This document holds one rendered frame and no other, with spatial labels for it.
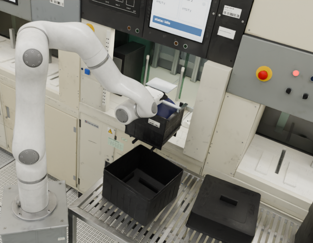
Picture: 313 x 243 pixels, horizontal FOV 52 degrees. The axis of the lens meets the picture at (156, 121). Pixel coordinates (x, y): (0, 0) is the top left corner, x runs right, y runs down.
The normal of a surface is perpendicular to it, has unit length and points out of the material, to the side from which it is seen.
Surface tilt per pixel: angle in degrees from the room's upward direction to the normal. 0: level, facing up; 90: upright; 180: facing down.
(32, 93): 90
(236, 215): 0
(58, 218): 0
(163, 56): 90
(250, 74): 90
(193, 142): 90
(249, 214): 0
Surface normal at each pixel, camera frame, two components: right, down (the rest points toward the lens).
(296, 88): -0.47, 0.42
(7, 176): 0.15, -0.83
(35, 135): 0.54, 0.11
